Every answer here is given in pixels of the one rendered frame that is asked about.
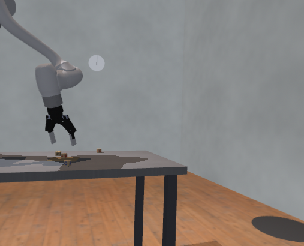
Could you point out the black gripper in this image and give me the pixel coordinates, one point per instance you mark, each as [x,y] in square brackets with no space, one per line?
[55,116]

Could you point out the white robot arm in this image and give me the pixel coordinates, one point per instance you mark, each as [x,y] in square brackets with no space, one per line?
[51,78]

